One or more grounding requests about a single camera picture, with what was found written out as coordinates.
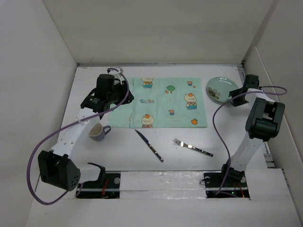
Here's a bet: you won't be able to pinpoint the purple ceramic mug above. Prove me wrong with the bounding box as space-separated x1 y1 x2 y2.
89 123 112 142

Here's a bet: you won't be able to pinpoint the steel fork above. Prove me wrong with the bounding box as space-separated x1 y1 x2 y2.
173 139 214 157

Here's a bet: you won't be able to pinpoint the green cartoon placemat cloth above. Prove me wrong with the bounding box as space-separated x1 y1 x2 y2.
108 78 208 129

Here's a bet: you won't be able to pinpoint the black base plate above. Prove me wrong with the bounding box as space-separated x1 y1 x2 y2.
199 171 250 199
75 173 121 199

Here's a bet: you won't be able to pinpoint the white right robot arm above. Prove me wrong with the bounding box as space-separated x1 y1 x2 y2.
219 74 285 186

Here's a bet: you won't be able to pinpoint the steel table knife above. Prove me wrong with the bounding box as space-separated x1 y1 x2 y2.
135 130 164 163

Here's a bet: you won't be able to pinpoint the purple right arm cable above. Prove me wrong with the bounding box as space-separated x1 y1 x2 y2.
212 86 288 196

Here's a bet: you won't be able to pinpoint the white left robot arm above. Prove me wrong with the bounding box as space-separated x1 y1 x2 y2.
38 68 134 192

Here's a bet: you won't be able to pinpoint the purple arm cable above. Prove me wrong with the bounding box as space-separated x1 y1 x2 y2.
26 67 130 206
212 86 288 196

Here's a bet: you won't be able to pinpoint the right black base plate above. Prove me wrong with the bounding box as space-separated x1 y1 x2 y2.
199 171 250 199

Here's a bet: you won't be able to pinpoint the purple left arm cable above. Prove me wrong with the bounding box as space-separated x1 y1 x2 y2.
26 67 130 206

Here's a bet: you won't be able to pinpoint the green floral glass plate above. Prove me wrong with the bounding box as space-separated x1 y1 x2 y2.
206 77 239 103

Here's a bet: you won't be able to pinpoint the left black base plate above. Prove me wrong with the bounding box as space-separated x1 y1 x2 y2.
75 173 121 199

